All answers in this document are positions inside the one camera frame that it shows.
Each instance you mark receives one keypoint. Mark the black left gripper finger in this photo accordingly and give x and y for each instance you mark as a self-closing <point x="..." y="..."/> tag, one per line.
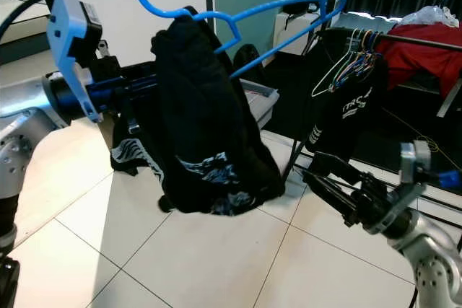
<point x="146" y="71"/>
<point x="146" y="91"/>

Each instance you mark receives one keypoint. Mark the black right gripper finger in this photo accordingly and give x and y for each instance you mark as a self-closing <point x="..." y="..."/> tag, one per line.
<point x="341" y="168"/>
<point x="330" y="191"/>

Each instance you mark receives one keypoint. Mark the dark printed t-shirt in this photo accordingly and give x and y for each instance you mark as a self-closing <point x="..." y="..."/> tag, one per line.
<point x="209" y="120"/>

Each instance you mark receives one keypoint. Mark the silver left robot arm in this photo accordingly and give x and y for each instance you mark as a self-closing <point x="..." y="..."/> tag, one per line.
<point x="18" y="128"/>

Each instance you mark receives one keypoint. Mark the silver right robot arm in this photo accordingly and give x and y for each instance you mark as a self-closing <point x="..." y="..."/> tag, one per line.
<point x="433" y="250"/>

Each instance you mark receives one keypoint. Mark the white plastic hanger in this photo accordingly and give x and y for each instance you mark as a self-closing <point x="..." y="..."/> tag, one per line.
<point x="330" y="70"/>

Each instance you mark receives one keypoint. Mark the orange plastic hanger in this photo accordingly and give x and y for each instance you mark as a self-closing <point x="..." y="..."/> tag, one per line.
<point x="359" y="70"/>

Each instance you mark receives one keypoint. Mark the green plastic hanger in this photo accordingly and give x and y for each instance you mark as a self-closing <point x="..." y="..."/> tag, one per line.
<point x="350" y="66"/>

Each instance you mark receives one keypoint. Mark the grey storage bin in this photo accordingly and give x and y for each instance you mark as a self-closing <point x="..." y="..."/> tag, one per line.
<point x="260" y="102"/>

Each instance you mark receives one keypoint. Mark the red cloth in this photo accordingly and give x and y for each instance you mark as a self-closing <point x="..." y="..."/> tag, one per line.
<point x="422" y="59"/>

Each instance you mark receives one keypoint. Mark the black metal clothes rack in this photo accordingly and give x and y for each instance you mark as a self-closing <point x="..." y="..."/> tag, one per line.
<point x="404" y="37"/>

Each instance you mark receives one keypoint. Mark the white plastic bag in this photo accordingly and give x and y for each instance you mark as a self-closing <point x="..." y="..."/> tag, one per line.
<point x="429" y="16"/>

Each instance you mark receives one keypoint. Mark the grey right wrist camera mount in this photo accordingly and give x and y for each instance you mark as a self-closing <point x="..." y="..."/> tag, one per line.
<point x="415" y="171"/>

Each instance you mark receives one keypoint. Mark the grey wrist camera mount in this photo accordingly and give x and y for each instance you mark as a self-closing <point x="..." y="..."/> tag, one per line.
<point x="415" y="171"/>
<point x="72" y="27"/>

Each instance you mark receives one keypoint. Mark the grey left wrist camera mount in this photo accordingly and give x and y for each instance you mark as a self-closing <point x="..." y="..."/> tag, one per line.
<point x="72" y="27"/>

